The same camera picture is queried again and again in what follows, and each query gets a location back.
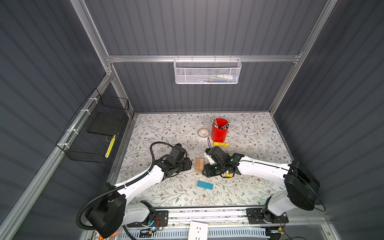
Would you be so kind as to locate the black foam pad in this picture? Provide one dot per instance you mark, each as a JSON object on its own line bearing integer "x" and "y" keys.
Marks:
{"x": 104, "y": 124}

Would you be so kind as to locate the floral table mat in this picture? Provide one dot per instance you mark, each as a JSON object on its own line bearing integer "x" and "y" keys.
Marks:
{"x": 252, "y": 134}

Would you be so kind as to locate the red pencil cup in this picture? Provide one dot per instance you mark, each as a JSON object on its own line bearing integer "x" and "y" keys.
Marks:
{"x": 220, "y": 129}

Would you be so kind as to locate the natural wood block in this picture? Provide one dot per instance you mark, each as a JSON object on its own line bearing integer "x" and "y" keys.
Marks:
{"x": 198, "y": 165}
{"x": 201, "y": 164}

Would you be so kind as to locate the yellow marker pen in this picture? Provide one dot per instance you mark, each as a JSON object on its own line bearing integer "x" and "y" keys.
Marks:
{"x": 219, "y": 144}

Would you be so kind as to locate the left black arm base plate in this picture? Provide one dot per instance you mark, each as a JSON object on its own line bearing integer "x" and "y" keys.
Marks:
{"x": 154, "y": 219}

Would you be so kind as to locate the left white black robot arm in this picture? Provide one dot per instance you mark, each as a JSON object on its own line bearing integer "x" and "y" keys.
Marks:
{"x": 113, "y": 209}

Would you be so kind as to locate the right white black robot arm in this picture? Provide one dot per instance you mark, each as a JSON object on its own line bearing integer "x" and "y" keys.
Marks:
{"x": 301, "y": 187}

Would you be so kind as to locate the clear tape roll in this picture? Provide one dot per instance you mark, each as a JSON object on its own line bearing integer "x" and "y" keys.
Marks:
{"x": 203, "y": 133}

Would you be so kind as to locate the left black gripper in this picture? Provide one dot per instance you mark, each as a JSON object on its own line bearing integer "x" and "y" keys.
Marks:
{"x": 188, "y": 165}

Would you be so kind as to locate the teal wooden block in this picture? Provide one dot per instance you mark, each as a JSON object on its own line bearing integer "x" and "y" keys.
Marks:
{"x": 205, "y": 185}

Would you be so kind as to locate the white power socket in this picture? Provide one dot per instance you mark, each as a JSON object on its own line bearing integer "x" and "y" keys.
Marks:
{"x": 198, "y": 231}

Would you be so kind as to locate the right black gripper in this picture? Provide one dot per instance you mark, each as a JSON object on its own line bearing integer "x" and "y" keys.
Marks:
{"x": 207, "y": 172}

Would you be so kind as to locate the black wire mesh basket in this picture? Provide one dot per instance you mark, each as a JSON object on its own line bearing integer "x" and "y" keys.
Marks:
{"x": 79, "y": 145}

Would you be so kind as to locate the yellow ruler in basket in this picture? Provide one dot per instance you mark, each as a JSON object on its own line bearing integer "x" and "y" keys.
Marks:
{"x": 110, "y": 147}

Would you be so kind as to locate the white wire mesh basket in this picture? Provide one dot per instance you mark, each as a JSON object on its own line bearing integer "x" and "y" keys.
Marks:
{"x": 210, "y": 71}

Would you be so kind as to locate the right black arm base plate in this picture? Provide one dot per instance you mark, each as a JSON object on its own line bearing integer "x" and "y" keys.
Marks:
{"x": 255, "y": 216}

